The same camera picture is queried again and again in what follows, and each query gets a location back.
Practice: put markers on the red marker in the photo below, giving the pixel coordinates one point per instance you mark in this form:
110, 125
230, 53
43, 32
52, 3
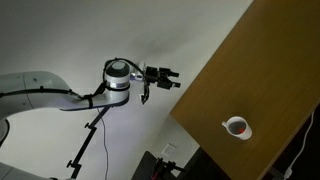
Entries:
240, 130

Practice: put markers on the white mug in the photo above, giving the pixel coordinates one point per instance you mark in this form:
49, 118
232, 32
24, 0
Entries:
247, 134

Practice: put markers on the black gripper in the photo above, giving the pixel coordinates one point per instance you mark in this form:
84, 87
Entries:
152, 75

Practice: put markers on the black articulated camera stand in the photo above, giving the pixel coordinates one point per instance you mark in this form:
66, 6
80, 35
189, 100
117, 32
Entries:
86, 144

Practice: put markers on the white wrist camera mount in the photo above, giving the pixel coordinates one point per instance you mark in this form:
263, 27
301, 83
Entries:
137, 76

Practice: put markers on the white wall outlet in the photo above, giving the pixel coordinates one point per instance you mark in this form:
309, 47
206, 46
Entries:
169, 149

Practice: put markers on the grey table leg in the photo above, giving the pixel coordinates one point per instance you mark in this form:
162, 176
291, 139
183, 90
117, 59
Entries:
275, 174

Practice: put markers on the black clamp with red part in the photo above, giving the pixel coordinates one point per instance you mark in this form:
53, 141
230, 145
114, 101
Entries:
160, 170

